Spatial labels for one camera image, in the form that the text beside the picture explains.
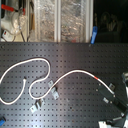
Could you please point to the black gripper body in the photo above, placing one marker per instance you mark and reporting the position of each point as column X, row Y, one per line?
column 119, row 91

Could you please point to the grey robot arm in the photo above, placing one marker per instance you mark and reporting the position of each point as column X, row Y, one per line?
column 125, row 82

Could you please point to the white part bottom edge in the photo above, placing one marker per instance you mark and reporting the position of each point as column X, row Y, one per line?
column 119, row 122

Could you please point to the black perforated board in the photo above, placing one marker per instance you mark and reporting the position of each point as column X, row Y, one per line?
column 76, row 70

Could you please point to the lower right metal clip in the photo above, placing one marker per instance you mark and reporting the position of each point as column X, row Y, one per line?
column 40, row 103

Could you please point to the lower left metal clip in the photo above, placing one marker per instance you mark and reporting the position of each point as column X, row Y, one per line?
column 33, row 108

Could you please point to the clear plastic panel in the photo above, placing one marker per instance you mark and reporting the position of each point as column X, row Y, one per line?
column 63, row 20

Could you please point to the blue object bottom left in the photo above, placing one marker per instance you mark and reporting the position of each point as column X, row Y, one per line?
column 2, row 120

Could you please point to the white device with red part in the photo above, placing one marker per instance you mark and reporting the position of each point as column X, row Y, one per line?
column 13, row 19

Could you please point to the middle metal cable clip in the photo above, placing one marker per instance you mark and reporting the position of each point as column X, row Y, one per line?
column 55, row 94

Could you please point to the blue clamp handle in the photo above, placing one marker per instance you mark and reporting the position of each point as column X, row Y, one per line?
column 94, row 34

